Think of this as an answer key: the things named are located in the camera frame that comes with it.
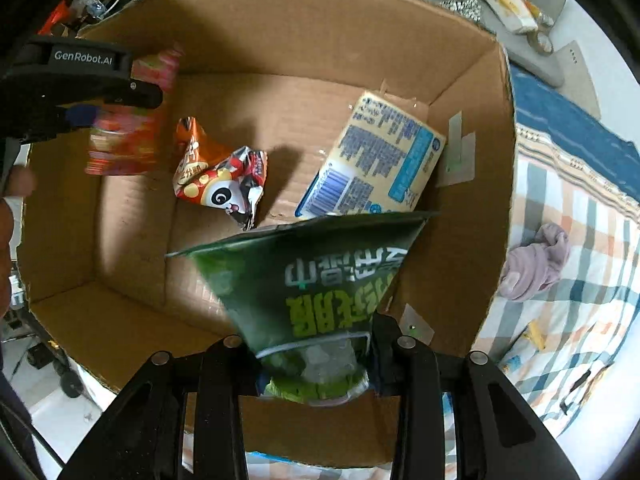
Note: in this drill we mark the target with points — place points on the purple cloth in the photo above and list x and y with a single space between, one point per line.
530 265

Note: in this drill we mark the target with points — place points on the red snack packet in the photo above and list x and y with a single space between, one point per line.
120 150

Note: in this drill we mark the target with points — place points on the orange tool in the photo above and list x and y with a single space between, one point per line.
54 17

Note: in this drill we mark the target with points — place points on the black wheeled cart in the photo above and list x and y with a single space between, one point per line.
55 360

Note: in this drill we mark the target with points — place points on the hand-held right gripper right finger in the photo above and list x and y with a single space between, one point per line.
385 360

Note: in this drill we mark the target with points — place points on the brown cardboard box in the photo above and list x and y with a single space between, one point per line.
300 35

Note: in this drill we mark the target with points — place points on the grey mat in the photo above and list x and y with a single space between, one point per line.
530 62

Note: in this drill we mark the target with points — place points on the tape roll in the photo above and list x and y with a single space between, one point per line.
542 43

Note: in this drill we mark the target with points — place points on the person's left hand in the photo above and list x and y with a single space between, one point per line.
21 181

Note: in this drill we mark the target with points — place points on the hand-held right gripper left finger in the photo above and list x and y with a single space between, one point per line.
225 375

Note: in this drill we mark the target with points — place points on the plaid bed sheet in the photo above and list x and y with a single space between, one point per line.
575 340

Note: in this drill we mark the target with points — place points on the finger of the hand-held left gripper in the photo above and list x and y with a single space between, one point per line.
80 115
147 94

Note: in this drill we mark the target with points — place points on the clear plastic bag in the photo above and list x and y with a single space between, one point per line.
97 2

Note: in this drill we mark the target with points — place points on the green snack packet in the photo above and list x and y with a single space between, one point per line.
310 270

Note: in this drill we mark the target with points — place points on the yellow and blue packet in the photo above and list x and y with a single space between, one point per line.
380 160

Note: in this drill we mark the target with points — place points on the orange panda snack packet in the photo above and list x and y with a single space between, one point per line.
215 180

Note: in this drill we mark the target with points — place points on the small yellow wrapper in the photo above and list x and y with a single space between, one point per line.
534 336

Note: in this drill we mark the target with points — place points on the blue cloth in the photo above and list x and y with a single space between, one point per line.
550 105

